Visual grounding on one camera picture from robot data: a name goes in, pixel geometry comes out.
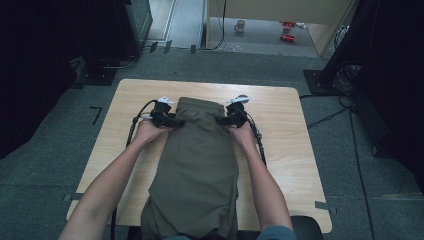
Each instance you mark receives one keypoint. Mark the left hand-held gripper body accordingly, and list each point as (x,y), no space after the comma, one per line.
(161,111)

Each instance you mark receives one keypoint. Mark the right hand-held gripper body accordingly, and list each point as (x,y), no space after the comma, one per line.
(238,111)

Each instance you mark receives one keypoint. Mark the person's right hand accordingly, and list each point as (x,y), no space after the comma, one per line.
(243,135)

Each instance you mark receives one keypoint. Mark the person's left hand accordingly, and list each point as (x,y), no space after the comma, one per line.
(148,133)

